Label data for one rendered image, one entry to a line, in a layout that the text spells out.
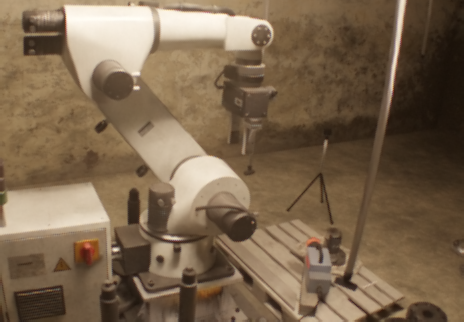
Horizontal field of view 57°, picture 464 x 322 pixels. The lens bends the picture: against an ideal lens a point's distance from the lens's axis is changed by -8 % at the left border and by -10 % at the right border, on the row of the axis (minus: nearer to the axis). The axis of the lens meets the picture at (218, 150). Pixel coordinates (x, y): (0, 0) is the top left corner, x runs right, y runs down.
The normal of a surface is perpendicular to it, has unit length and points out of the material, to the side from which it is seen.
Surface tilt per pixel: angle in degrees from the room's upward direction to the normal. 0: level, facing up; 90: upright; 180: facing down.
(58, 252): 90
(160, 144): 90
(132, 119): 90
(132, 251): 90
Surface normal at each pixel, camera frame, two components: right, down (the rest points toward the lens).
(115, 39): 0.59, -0.15
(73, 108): 0.50, 0.34
